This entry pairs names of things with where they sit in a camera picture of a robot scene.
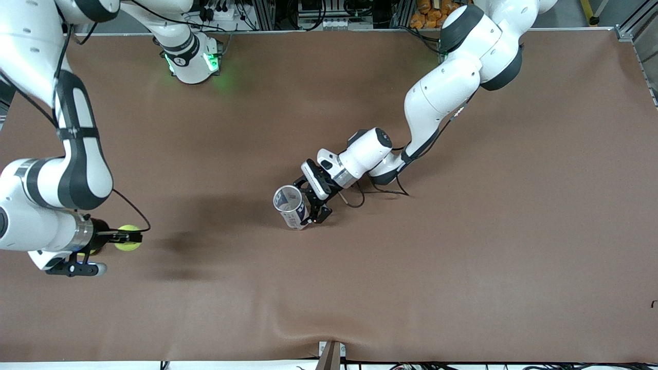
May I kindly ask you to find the camera mount post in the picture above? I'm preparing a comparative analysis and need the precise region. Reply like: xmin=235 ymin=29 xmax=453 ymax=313
xmin=316 ymin=341 xmax=346 ymax=370

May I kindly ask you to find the brown table mat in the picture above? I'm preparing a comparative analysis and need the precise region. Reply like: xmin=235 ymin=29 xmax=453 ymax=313
xmin=0 ymin=28 xmax=658 ymax=363

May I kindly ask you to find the yellow black object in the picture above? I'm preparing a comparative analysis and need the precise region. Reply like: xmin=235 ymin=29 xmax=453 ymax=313
xmin=580 ymin=0 xmax=602 ymax=25

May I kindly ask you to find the white blue tennis ball can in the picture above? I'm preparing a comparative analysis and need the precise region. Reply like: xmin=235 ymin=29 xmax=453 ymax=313
xmin=272 ymin=184 xmax=310 ymax=230

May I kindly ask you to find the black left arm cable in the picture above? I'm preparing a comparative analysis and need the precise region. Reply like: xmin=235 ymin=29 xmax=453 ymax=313
xmin=337 ymin=92 xmax=476 ymax=209

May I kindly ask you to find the white connector block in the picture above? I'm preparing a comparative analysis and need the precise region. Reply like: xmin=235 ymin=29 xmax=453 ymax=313
xmin=320 ymin=17 xmax=374 ymax=30

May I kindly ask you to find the pile of orange objects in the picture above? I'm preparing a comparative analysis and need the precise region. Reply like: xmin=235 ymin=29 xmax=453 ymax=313
xmin=409 ymin=0 xmax=453 ymax=29

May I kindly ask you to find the aluminium upright profile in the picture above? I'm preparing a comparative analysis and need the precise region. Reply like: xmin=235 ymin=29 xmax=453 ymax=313
xmin=390 ymin=0 xmax=415 ymax=29
xmin=251 ymin=0 xmax=277 ymax=30

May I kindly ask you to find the white power strip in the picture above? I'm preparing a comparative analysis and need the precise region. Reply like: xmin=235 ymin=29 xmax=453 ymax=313
xmin=198 ymin=4 xmax=238 ymax=22

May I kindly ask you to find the aluminium frame profile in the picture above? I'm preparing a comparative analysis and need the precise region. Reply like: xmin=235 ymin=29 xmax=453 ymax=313
xmin=614 ymin=0 xmax=658 ymax=109

